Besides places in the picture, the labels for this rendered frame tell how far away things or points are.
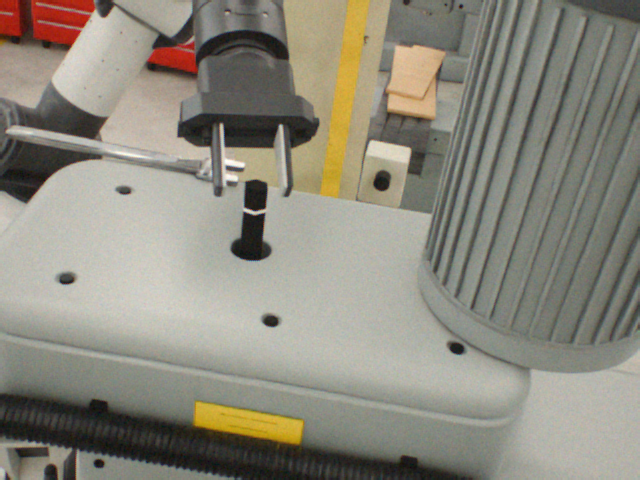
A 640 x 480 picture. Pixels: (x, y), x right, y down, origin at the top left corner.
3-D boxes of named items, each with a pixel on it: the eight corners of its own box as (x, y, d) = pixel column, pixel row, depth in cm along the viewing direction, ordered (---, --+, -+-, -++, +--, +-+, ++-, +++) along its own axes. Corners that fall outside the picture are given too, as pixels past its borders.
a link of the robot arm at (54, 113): (24, 61, 107) (-24, 139, 111) (51, 102, 102) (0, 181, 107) (95, 85, 116) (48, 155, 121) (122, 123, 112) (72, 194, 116)
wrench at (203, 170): (0, 142, 81) (-1, 135, 80) (18, 126, 84) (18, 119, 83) (235, 187, 79) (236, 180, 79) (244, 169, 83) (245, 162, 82)
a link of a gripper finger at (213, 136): (223, 200, 70) (219, 140, 72) (227, 183, 67) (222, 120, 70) (204, 200, 69) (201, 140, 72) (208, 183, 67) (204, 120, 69)
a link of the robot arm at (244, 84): (306, 161, 77) (294, 61, 82) (327, 105, 69) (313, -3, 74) (174, 159, 74) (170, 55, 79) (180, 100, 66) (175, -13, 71)
